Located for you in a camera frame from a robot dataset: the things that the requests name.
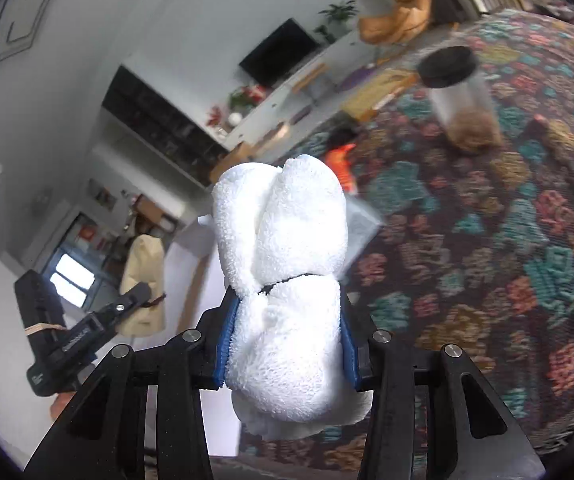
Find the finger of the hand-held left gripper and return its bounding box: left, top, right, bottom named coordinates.
left=87, top=282, right=152, bottom=333

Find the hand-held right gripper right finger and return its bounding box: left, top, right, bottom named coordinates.
left=339, top=292, right=548, bottom=480

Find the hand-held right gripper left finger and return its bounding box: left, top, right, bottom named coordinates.
left=20, top=287, right=241, bottom=480

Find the white cardboard box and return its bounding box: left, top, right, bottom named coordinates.
left=163, top=214, right=242, bottom=461

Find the phone case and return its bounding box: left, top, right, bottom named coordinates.
left=344, top=197, right=388, bottom=271

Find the orange fish plush toy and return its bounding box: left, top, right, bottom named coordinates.
left=323, top=142, right=359, bottom=196

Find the cream cloth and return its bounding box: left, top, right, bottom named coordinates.
left=120, top=234, right=167, bottom=338

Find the glass sliding door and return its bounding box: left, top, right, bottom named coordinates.
left=34, top=212, right=118, bottom=311

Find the colourful patterned woven blanket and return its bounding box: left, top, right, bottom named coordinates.
left=239, top=7, right=574, bottom=471

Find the black glass display cabinet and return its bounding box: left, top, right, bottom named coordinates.
left=101, top=65, right=230, bottom=188

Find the white television cabinet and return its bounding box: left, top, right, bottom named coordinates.
left=217, top=20, right=383, bottom=151

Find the flat yellow cardboard box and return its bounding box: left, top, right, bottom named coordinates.
left=341, top=69, right=420, bottom=122

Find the clear plastic jar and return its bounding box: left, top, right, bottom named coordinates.
left=417, top=46, right=504, bottom=153

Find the purple round floor mat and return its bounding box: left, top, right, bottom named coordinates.
left=339, top=67, right=378, bottom=88

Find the wooden bench with metal legs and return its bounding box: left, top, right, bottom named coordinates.
left=292, top=60, right=328, bottom=93

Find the black flat television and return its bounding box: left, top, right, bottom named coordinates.
left=238, top=18, right=322, bottom=88

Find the orange rocking lounge chair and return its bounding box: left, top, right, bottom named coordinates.
left=357, top=0, right=434, bottom=45

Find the large green potted plant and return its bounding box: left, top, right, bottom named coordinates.
left=317, top=1, right=359, bottom=36

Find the framed wall painting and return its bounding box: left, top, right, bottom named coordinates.
left=87, top=180, right=118, bottom=211

